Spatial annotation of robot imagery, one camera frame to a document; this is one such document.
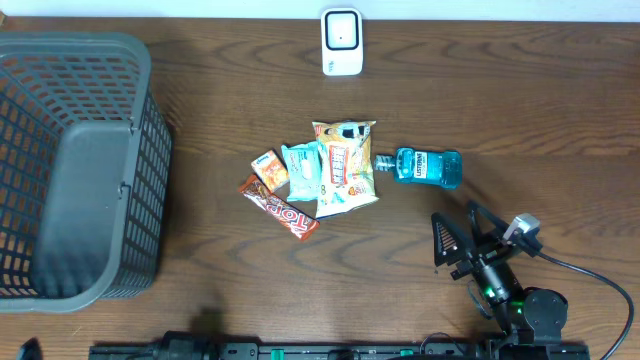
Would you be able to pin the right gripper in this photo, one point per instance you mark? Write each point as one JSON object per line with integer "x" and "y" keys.
{"x": 478, "y": 255}

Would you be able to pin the teal mouthwash bottle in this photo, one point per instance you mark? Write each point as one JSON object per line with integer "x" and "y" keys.
{"x": 409, "y": 166}

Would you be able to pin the yellow snack bag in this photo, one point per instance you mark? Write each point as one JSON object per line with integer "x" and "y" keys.
{"x": 347, "y": 179}

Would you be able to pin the brown chocolate bar wrapper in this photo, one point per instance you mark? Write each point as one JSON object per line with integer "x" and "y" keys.
{"x": 297, "y": 222}

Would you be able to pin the light teal wet wipes pack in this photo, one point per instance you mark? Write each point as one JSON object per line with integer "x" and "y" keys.
{"x": 303, "y": 165}

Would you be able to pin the small orange snack packet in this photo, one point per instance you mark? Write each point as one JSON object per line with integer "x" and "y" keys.
{"x": 271, "y": 171}

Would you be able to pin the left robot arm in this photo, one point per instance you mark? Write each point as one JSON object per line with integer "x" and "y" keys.
{"x": 173, "y": 345}

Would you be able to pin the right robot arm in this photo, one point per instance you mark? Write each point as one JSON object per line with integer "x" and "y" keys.
{"x": 528, "y": 316}

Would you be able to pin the white barcode scanner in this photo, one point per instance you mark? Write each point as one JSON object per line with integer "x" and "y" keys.
{"x": 342, "y": 42}

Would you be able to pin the grey plastic shopping basket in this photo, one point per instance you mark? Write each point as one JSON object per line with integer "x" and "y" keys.
{"x": 85, "y": 159}

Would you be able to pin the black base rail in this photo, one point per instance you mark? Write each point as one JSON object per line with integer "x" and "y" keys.
{"x": 252, "y": 351}

